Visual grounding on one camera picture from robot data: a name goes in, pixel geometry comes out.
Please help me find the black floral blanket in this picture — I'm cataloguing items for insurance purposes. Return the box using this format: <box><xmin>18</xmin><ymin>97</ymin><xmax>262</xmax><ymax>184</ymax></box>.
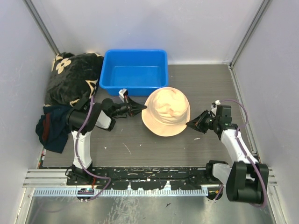
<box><xmin>44</xmin><ymin>52</ymin><xmax>104</xmax><ymax>107</ymax></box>

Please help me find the beige bucket hat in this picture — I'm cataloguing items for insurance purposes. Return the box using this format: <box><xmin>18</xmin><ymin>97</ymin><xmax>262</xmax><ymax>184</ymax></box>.
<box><xmin>142</xmin><ymin>87</ymin><xmax>191</xmax><ymax>137</ymax></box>

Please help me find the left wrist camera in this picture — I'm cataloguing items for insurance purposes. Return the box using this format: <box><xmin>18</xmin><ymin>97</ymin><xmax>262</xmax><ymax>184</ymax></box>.
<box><xmin>119</xmin><ymin>88</ymin><xmax>128</xmax><ymax>102</ymax></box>

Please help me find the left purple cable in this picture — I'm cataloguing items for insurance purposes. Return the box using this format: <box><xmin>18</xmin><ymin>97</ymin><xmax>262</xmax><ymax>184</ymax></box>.
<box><xmin>74</xmin><ymin>95</ymin><xmax>112</xmax><ymax>201</ymax></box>

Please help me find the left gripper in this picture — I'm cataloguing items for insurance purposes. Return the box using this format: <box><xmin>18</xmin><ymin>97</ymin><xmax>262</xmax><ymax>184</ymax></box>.
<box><xmin>111</xmin><ymin>96</ymin><xmax>147</xmax><ymax>118</ymax></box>

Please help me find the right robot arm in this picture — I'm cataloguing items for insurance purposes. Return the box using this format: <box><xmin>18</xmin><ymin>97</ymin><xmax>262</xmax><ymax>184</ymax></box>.
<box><xmin>186</xmin><ymin>101</ymin><xmax>269</xmax><ymax>207</ymax></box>

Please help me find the blue plastic bin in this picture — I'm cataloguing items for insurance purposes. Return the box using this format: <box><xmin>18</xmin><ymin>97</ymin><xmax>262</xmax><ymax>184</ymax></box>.
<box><xmin>99</xmin><ymin>49</ymin><xmax>169</xmax><ymax>96</ymax></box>

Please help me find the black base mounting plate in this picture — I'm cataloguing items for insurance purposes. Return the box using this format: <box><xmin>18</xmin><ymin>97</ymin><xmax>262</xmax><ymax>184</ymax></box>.
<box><xmin>65</xmin><ymin>167</ymin><xmax>221</xmax><ymax>190</ymax></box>

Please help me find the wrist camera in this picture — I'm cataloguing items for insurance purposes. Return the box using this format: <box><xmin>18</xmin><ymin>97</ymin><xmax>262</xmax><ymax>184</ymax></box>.
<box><xmin>211</xmin><ymin>100</ymin><xmax>221</xmax><ymax>115</ymax></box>
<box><xmin>119</xmin><ymin>88</ymin><xmax>128</xmax><ymax>102</ymax></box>

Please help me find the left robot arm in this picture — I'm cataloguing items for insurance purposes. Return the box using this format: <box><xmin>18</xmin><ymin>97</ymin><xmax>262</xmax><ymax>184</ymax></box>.
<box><xmin>66</xmin><ymin>96</ymin><xmax>147</xmax><ymax>185</ymax></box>

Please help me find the navy and red cloth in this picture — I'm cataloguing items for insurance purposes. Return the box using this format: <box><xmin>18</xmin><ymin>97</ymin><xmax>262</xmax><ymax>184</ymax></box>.
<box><xmin>36</xmin><ymin>105</ymin><xmax>71</xmax><ymax>154</ymax></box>

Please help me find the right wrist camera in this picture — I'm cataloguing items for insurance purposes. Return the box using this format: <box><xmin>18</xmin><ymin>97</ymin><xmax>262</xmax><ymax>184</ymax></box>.
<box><xmin>211</xmin><ymin>100</ymin><xmax>221</xmax><ymax>115</ymax></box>

